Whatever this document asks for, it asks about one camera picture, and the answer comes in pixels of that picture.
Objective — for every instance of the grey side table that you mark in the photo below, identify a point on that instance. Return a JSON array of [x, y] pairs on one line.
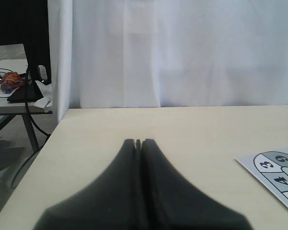
[[8, 111]]

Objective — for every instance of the black monitor stand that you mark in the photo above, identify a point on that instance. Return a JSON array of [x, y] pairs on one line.
[[30, 19]]

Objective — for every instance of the printed number game board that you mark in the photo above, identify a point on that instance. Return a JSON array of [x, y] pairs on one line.
[[271, 169]]

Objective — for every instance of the white backdrop curtain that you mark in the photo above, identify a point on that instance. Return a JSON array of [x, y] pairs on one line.
[[166, 53]]

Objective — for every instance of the white crumpled paper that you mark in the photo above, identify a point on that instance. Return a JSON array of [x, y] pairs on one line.
[[45, 102]]

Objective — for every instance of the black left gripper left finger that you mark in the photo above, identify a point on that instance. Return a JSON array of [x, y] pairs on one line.
[[108, 203]]

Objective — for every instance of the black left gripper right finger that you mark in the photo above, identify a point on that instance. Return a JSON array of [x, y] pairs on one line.
[[173, 203]]

